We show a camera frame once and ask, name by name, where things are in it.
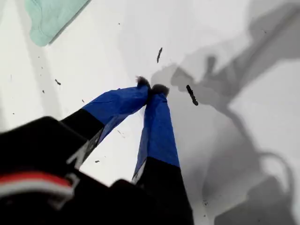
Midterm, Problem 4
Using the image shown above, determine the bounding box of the pale green T-shirt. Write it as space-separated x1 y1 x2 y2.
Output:
24 0 92 47

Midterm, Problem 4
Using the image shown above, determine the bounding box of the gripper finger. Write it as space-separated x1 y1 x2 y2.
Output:
60 75 151 169
131 83 195 225

